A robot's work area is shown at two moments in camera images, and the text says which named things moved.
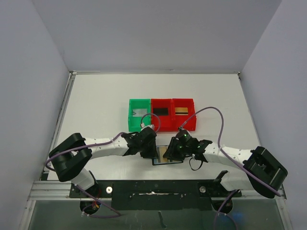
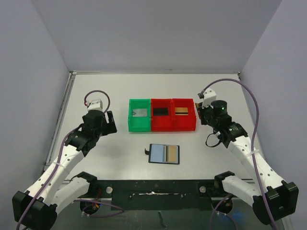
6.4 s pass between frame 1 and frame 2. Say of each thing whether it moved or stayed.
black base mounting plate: stayed
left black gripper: moved
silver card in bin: stayed
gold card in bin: stayed
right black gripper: moved
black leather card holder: stayed
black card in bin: stayed
